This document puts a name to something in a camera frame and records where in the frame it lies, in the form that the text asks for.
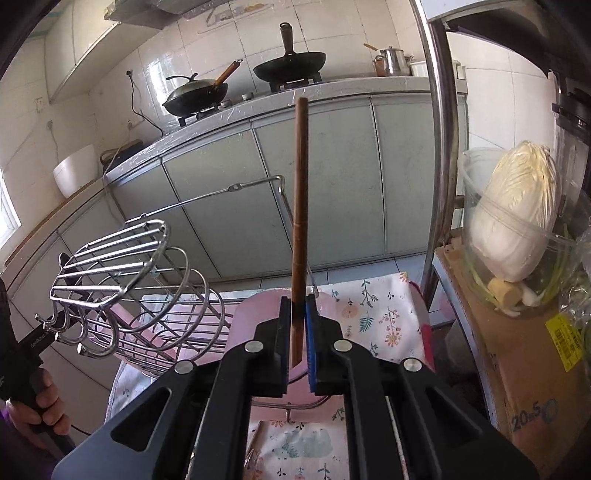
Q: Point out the grey range hood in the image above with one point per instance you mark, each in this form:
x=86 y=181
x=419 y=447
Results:
x=138 y=11

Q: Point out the steel kettle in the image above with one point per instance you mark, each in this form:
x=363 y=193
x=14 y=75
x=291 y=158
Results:
x=396 y=61

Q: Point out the pink plastic tray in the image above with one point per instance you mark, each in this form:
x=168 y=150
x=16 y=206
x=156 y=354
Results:
x=258 y=318

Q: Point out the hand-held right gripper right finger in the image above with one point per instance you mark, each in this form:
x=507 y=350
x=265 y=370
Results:
x=310 y=346

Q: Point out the clear plastic bowl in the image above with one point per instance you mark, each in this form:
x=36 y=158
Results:
x=554 y=277

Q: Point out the person's left hand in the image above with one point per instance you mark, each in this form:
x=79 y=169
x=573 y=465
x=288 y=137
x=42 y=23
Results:
x=48 y=401

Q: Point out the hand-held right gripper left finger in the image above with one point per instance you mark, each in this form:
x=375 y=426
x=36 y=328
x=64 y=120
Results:
x=281 y=346

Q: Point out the white enamel container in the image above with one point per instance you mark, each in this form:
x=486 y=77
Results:
x=419 y=68

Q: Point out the ginger piece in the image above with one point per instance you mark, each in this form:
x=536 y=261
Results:
x=504 y=291

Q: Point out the grey kitchen counter cabinet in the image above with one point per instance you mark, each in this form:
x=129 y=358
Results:
x=346 y=184

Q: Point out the black wok with lid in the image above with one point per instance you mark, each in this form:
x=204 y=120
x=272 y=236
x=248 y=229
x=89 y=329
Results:
x=196 y=94

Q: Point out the brown ceramic jar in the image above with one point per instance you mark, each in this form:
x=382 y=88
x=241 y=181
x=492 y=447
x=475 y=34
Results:
x=378 y=67

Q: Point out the cardboard box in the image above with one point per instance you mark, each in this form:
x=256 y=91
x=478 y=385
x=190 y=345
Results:
x=517 y=369

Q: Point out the brown wooden chopstick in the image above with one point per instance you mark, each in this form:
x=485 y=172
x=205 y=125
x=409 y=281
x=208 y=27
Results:
x=301 y=207

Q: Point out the white rice cooker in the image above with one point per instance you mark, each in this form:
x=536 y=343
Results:
x=74 y=173

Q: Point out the black electric pan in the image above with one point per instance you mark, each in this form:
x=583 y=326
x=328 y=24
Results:
x=122 y=154

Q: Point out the green onions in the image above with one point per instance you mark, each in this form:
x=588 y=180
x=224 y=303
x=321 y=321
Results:
x=577 y=277

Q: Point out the floral tablecloth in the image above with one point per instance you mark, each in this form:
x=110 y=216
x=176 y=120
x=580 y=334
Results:
x=383 y=314

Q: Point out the steel shelf frame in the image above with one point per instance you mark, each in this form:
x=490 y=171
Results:
x=438 y=161

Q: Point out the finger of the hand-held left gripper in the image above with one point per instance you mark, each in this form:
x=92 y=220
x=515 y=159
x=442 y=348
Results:
x=39 y=337

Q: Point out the black open wok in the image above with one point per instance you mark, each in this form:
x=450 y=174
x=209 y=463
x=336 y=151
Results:
x=291 y=64

